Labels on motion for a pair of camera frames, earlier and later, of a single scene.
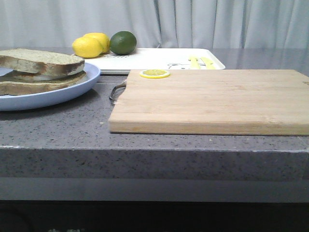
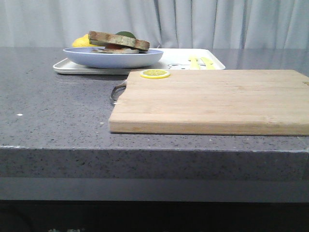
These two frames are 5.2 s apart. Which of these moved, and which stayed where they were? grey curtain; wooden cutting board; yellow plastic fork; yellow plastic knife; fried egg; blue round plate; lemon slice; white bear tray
Moved: fried egg; blue round plate
Stayed: yellow plastic fork; grey curtain; white bear tray; lemon slice; yellow plastic knife; wooden cutting board
